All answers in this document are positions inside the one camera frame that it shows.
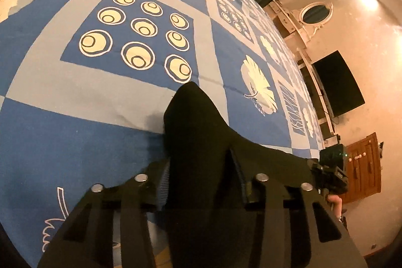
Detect wooden cabinet door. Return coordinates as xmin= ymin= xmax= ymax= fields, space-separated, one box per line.
xmin=341 ymin=133 xmax=382 ymax=204

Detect black wall television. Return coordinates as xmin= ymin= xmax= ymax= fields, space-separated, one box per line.
xmin=313 ymin=50 xmax=365 ymax=117

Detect black pants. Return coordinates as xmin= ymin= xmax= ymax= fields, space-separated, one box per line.
xmin=158 ymin=81 xmax=318 ymax=268

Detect blue patterned bed sheet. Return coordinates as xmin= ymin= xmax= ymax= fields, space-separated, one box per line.
xmin=1 ymin=0 xmax=323 ymax=267

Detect person's right hand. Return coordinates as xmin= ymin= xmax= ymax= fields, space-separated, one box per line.
xmin=326 ymin=194 xmax=343 ymax=220

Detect oval wall mirror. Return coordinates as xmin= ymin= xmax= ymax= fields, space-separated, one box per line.
xmin=299 ymin=2 xmax=333 ymax=24

